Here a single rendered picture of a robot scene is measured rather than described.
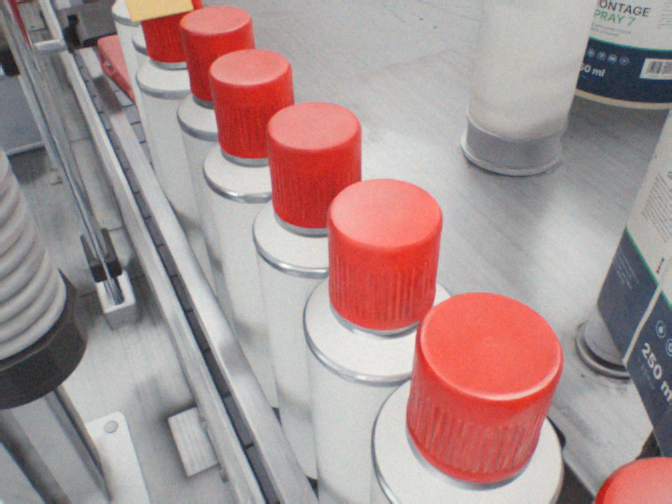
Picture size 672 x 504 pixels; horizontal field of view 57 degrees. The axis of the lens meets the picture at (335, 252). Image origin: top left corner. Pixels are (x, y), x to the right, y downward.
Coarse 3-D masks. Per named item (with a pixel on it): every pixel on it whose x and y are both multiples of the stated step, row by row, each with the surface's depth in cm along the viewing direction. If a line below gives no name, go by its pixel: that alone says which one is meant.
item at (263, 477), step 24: (72, 0) 86; (96, 48) 74; (96, 96) 66; (120, 96) 65; (144, 144) 58; (144, 216) 50; (168, 264) 46; (192, 312) 42; (240, 432) 35; (264, 480) 33
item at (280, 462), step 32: (64, 0) 64; (96, 64) 52; (128, 128) 45; (128, 160) 42; (160, 192) 39; (160, 224) 36; (192, 256) 34; (192, 288) 32; (224, 320) 31; (224, 352) 29; (256, 384) 28; (256, 416) 27; (256, 448) 27; (288, 448) 25; (288, 480) 24
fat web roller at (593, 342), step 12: (588, 324) 38; (600, 324) 37; (576, 336) 39; (588, 336) 38; (600, 336) 37; (576, 348) 39; (588, 348) 39; (600, 348) 37; (612, 348) 37; (588, 360) 38; (600, 360) 38; (612, 360) 37; (612, 372) 37; (624, 372) 37
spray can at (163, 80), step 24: (192, 0) 31; (144, 24) 31; (168, 24) 31; (168, 48) 31; (144, 72) 33; (168, 72) 32; (144, 96) 33; (168, 96) 32; (168, 120) 33; (168, 144) 34; (168, 168) 36; (168, 192) 38; (192, 192) 36; (192, 216) 38; (192, 240) 39
